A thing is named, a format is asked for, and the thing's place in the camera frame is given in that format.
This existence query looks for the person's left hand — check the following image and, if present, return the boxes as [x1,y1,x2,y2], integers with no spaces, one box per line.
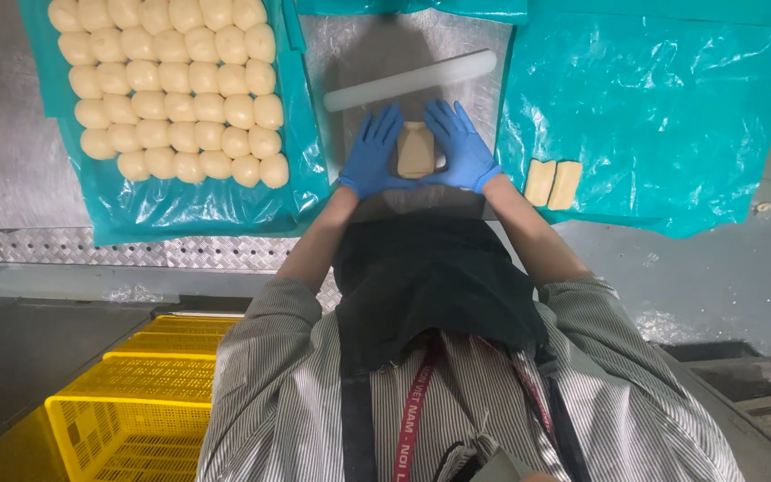
[339,102,421,200]

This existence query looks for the person's right hand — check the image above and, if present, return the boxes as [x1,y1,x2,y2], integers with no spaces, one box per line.
[418,100,504,194]

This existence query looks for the beige dough piece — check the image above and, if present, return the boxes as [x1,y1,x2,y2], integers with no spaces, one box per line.
[396,121,436,180]

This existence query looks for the rolled pale dough piece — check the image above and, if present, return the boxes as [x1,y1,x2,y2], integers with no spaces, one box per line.
[547,160,584,212]
[524,158,558,208]

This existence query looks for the white plastic rolling pin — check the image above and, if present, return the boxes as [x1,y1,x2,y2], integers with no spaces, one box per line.
[323,49,498,113]

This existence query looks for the black face cloth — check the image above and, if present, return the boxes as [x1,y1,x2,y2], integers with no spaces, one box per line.
[332,217,551,377]

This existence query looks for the teal plastic sheet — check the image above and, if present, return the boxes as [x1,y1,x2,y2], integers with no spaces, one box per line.
[17,0,332,247]
[295,0,771,240]

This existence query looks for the rows of round dough balls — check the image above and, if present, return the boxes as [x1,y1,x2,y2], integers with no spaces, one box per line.
[47,0,290,190]

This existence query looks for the diamond plate metal ledge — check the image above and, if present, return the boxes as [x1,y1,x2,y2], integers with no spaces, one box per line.
[0,226,343,314]

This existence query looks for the yellow plastic crate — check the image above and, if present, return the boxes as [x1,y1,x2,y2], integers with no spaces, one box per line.
[44,351,219,482]
[102,315,243,362]

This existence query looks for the striped grey shirt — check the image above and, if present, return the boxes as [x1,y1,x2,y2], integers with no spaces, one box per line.
[195,274,748,482]

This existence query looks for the clear plastic scrap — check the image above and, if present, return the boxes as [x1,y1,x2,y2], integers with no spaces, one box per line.
[101,283,166,303]

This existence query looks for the wooden pallet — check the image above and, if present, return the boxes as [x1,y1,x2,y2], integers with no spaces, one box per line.
[660,340,771,478]

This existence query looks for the red lanyard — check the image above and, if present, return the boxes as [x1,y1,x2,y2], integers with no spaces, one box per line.
[391,343,555,482]

